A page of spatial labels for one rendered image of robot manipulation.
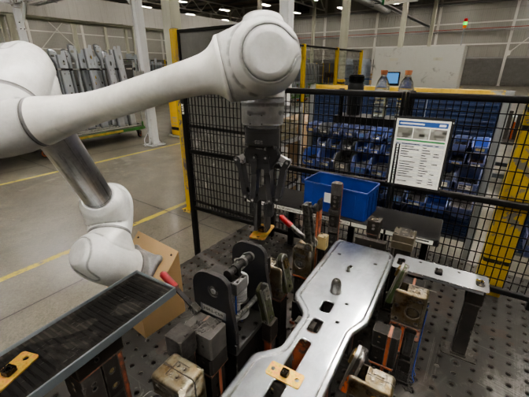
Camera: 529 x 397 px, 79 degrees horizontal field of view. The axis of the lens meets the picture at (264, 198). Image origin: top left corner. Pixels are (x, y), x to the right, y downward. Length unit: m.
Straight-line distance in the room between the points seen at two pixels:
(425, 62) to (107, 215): 6.74
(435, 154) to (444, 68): 5.83
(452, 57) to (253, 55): 6.90
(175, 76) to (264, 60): 0.15
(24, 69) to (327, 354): 0.94
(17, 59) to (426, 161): 1.40
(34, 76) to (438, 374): 1.43
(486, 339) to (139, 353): 1.28
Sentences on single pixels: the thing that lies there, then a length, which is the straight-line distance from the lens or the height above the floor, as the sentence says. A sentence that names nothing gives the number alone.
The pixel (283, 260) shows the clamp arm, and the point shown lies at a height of 1.09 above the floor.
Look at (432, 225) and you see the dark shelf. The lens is 1.52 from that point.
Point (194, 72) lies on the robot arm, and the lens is 0.53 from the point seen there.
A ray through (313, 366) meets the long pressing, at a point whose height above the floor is 1.00.
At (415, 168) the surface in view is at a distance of 1.54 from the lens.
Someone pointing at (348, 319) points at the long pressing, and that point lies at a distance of 0.97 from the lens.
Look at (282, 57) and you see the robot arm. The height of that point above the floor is 1.65.
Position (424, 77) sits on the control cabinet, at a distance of 7.35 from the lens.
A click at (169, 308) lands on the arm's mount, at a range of 1.39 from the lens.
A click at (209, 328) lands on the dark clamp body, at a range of 0.82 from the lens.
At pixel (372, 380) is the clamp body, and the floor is 1.05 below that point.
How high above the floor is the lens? 1.64
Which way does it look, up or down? 22 degrees down
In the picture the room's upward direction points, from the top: straight up
